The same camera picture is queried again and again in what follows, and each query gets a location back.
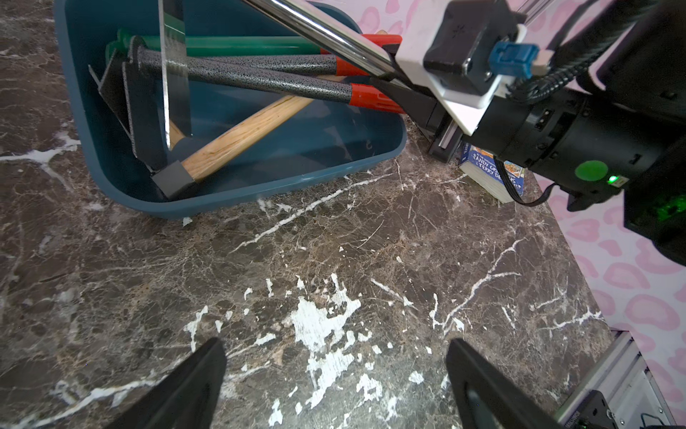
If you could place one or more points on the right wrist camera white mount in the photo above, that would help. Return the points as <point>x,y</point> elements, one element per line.
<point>466,53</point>

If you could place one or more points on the chrome tool with blue grip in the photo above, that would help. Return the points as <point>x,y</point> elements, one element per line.
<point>298,16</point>

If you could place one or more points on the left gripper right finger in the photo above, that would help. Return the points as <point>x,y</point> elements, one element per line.
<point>485,398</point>

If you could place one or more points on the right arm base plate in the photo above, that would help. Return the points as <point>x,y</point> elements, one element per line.
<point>593,413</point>

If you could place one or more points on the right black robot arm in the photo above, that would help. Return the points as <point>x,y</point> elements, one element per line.
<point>598,113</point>

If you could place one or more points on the blue treehouse paperback book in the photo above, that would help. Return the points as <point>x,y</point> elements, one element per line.
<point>480,166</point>

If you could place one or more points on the black shovel with red grip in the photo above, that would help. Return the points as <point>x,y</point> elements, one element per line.
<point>111,89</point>

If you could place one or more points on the wooden handled small hoe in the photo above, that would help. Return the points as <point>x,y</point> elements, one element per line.
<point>179,177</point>

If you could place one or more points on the aluminium front rail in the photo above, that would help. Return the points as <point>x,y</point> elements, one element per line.
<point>629,386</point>

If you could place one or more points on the green hoe with red grip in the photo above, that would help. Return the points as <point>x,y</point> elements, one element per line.
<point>206,46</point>

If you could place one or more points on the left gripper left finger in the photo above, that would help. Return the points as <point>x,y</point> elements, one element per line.
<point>186,398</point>

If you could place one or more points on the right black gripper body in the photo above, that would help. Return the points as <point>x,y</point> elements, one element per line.
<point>431,118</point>

